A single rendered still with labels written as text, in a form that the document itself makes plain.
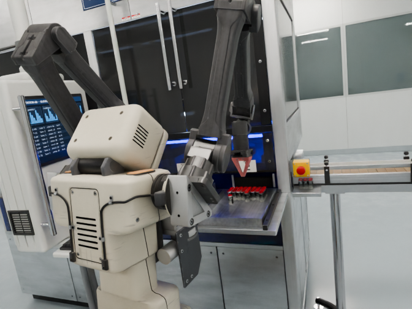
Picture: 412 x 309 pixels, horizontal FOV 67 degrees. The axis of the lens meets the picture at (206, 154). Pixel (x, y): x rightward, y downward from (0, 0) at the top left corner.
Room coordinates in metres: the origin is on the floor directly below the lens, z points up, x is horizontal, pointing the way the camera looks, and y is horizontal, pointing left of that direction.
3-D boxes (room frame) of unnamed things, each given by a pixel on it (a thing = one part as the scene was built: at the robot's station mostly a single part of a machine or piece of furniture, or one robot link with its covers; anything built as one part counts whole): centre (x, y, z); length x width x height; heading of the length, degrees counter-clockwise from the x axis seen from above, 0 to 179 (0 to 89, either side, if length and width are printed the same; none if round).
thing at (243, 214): (1.28, -0.12, 0.90); 0.34 x 0.26 x 0.04; 157
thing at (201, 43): (1.51, -0.12, 1.50); 0.43 x 0.01 x 0.59; 68
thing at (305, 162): (1.40, -0.44, 0.99); 0.08 x 0.07 x 0.07; 158
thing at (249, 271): (2.24, 0.40, 0.44); 2.06 x 1.00 x 0.88; 68
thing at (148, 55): (1.68, 0.30, 1.50); 0.47 x 0.01 x 0.59; 68
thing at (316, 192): (1.43, -0.47, 0.87); 0.14 x 0.13 x 0.02; 158
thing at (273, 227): (1.38, 0.02, 0.87); 0.70 x 0.48 x 0.02; 68
